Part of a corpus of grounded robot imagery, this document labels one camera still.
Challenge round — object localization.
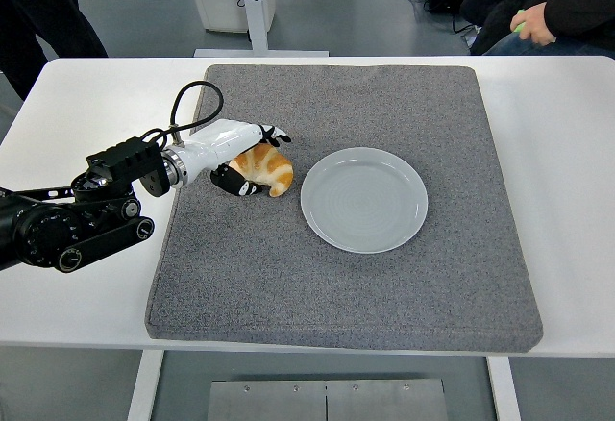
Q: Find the white desk stand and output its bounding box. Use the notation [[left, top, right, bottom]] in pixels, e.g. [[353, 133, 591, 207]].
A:
[[194, 0, 331, 60]]

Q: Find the golden croissant bread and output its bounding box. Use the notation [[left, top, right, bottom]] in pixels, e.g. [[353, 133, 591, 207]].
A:
[[229, 144, 295, 199]]

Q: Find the grey metal plate with screws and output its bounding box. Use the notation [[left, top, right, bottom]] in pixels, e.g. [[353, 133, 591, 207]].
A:
[[207, 378, 451, 421]]

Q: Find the white table leg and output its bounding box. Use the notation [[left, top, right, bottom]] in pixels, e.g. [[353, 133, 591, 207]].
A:
[[485, 356, 523, 421], [127, 349, 165, 421]]

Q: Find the standing person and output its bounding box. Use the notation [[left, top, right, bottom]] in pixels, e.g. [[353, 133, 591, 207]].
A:
[[0, 0, 110, 101]]

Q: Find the thin black floor cable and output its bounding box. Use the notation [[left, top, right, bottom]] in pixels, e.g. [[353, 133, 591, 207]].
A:
[[451, 10, 482, 50]]

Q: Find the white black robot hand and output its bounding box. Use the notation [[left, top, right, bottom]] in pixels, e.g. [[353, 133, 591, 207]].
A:
[[181, 118, 293, 198]]

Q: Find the person's hand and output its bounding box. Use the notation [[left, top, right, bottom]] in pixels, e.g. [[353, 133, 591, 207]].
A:
[[509, 2, 559, 47]]

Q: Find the light grey round plate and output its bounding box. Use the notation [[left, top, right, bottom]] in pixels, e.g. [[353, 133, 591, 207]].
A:
[[300, 146, 430, 254]]

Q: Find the grey fabric mat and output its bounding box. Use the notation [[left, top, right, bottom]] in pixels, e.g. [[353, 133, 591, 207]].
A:
[[144, 64, 545, 354]]

